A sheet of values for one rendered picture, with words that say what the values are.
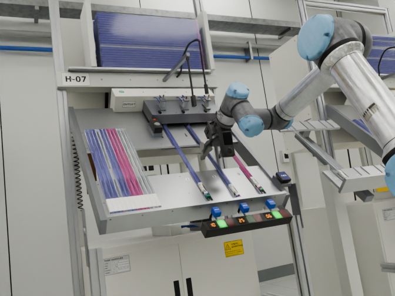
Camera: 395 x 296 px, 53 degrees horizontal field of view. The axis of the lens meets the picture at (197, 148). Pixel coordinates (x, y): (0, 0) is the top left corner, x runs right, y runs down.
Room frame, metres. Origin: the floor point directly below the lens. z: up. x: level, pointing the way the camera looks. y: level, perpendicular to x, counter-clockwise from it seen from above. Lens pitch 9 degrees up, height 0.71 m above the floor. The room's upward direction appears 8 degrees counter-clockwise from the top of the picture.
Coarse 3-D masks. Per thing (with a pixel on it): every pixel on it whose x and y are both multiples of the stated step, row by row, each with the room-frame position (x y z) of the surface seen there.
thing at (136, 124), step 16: (80, 112) 1.64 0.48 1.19; (96, 112) 1.67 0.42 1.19; (112, 112) 1.70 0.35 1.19; (128, 112) 1.73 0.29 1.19; (80, 128) 1.55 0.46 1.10; (96, 128) 1.58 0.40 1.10; (112, 128) 1.60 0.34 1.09; (128, 128) 1.62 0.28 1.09; (144, 128) 1.65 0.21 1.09; (176, 128) 1.70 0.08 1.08; (192, 128) 1.73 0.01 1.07; (144, 144) 1.56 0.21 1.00; (160, 144) 1.58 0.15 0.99; (192, 144) 1.63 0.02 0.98
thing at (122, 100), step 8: (112, 96) 1.70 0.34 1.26; (120, 96) 1.66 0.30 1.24; (128, 96) 1.68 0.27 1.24; (136, 96) 1.69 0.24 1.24; (144, 96) 1.71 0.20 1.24; (152, 96) 1.72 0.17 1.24; (168, 96) 1.76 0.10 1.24; (176, 96) 1.77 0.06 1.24; (184, 96) 1.79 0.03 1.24; (200, 96) 1.83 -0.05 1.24; (112, 104) 1.71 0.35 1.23; (120, 104) 1.69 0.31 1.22; (128, 104) 1.70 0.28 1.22; (136, 104) 1.72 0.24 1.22
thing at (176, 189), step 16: (160, 176) 1.42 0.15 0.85; (176, 176) 1.44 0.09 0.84; (192, 176) 1.46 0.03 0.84; (208, 176) 1.48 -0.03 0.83; (240, 176) 1.52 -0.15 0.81; (256, 176) 1.54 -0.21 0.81; (160, 192) 1.36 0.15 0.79; (176, 192) 1.37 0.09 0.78; (192, 192) 1.39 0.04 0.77; (208, 192) 1.40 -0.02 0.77; (224, 192) 1.43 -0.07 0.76; (240, 192) 1.45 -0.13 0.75; (256, 192) 1.47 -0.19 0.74; (272, 192) 1.49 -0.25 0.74
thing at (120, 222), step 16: (160, 208) 1.26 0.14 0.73; (176, 208) 1.28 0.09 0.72; (192, 208) 1.31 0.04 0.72; (208, 208) 1.35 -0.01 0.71; (224, 208) 1.38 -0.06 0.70; (256, 208) 1.45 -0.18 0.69; (272, 208) 1.49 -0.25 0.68; (112, 224) 1.22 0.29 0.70; (128, 224) 1.24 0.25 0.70; (144, 224) 1.27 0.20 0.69; (160, 224) 1.30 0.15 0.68
